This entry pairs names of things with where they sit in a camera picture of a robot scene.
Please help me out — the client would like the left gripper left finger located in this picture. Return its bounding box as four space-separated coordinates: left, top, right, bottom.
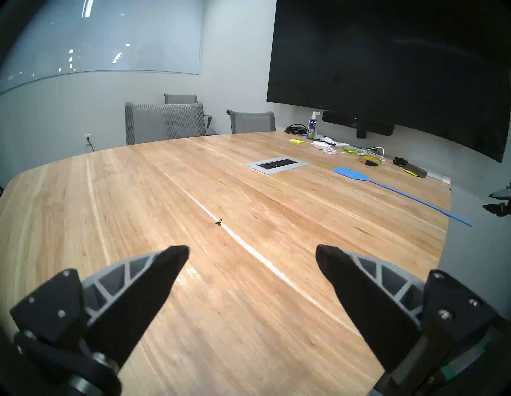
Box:
9 245 190 370

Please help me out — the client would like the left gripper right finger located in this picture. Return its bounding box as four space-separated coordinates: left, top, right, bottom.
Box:
315 244 497 372

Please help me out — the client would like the blue plastic fly swatter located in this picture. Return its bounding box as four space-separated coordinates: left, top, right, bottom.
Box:
333 167 472 227

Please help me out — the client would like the black video sound bar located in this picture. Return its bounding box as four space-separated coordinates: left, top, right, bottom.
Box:
322 111 395 139

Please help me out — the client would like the wide grey mesh chair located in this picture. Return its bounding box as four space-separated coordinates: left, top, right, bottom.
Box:
125 102 207 145

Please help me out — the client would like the silver table outlet box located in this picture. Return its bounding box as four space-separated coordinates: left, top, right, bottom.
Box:
246 157 308 175

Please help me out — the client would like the grey office armchair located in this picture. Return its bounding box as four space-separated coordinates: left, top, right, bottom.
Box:
164 93 217 136

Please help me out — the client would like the narrow grey mesh chair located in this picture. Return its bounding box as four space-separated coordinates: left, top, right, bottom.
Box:
226 109 277 134

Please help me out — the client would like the white power adapter with cable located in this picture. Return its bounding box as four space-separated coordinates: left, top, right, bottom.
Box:
323 146 387 162

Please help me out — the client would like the large black wall screen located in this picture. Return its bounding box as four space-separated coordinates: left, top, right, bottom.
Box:
266 0 511 163

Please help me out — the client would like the large glass wall board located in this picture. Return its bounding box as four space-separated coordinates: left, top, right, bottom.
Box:
0 0 200 94

